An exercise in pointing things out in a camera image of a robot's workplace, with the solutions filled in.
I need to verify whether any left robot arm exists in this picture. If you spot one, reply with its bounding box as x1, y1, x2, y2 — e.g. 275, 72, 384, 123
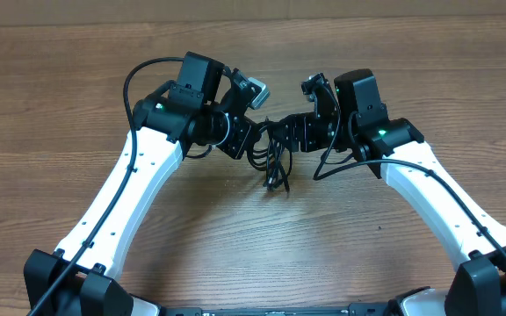
24, 52, 270, 315

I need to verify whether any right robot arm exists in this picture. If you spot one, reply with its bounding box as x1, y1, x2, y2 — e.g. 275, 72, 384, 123
271, 68, 506, 316

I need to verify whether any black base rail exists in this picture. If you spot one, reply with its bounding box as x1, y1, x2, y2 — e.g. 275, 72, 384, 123
159, 302, 393, 316

